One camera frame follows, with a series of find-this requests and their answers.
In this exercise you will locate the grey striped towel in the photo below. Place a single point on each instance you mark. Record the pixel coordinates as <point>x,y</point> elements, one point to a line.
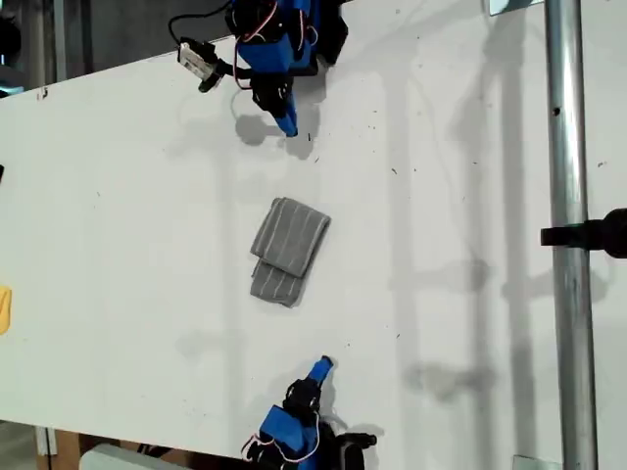
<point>289,235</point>

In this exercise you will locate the black clamp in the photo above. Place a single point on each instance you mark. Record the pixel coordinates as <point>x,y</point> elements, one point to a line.
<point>597,232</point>

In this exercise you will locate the yellow object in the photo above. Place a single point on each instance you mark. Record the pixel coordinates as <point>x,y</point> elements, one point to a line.
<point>5,308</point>

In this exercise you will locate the short black camera stalk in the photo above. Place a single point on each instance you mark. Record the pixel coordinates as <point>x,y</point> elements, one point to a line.
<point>230,68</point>

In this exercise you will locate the grey metal frame bar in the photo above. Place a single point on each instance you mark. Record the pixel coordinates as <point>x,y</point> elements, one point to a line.
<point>60,39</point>

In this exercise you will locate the white table leg bracket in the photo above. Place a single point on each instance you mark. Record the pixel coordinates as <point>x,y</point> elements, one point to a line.
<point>46,440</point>

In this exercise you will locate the steel post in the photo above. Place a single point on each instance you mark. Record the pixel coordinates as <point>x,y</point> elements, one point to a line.
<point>568,147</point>

